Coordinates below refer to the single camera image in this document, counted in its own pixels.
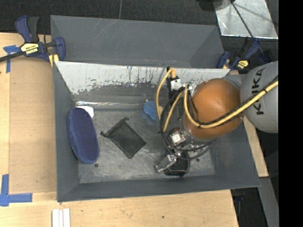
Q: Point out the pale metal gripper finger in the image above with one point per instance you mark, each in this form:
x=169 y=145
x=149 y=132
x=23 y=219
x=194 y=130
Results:
x=171 y=159
x=165 y=168

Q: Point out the black box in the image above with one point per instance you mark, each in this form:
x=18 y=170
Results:
x=180 y=168

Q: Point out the blue dotted sponge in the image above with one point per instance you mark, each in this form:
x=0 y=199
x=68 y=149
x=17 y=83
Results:
x=150 y=109

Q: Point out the black mesh pouch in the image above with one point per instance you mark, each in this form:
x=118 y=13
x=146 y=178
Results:
x=125 y=138

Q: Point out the white round object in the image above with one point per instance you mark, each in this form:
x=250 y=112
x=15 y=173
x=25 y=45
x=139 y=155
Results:
x=89 y=110

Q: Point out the grey metal bin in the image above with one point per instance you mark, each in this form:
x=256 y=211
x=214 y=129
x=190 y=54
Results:
x=123 y=41

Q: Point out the black cylinder on white bracket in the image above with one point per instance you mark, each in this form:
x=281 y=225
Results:
x=175 y=83

